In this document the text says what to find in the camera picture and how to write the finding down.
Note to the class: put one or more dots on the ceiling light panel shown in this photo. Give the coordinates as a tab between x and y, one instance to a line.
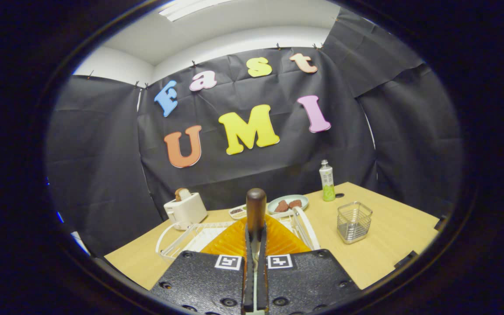
190	8

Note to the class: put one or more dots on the black table clamp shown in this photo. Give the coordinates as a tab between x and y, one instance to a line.
406	259
441	223

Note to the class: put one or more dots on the black backdrop cloth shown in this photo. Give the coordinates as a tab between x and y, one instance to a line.
103	153

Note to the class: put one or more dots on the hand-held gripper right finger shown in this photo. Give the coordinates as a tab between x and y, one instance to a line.
313	280

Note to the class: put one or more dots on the white toaster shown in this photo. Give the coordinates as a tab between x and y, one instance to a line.
188	212

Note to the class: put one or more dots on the green and white bottle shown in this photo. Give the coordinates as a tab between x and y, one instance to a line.
327	181

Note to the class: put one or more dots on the small white dish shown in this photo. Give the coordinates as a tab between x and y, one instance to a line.
237	212

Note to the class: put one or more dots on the red meat piece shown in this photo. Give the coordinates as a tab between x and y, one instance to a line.
295	204
281	206

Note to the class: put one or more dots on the pale green plate with meat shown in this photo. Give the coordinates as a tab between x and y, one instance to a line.
302	199

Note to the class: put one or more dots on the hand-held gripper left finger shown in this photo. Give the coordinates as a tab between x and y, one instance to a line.
199	280

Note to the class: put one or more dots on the toasted bread slice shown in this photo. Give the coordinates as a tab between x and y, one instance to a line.
183	194

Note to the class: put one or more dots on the white dish rack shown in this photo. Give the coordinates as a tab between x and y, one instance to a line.
308	229

